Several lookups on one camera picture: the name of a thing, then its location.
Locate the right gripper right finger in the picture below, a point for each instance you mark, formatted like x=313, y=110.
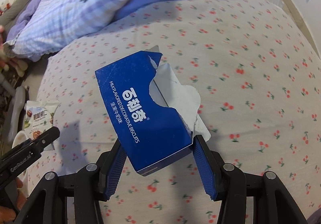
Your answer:
x=230, y=186

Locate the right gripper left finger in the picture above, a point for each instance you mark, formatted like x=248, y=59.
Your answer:
x=92, y=184

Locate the torn blue biscuit box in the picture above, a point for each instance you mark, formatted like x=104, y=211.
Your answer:
x=155, y=117

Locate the white patterned trash bin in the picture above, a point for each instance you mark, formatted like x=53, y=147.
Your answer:
x=23, y=159

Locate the person's left hand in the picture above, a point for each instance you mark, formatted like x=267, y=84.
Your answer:
x=8, y=214

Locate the white nut snack packet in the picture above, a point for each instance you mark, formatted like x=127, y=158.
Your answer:
x=39, y=117

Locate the pink plush monkey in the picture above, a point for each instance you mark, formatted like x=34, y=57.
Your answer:
x=18, y=64

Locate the cherry print tablecloth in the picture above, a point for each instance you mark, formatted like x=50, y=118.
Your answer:
x=257, y=76

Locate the checked blue duvet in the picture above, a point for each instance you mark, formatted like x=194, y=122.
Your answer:
x=47, y=26

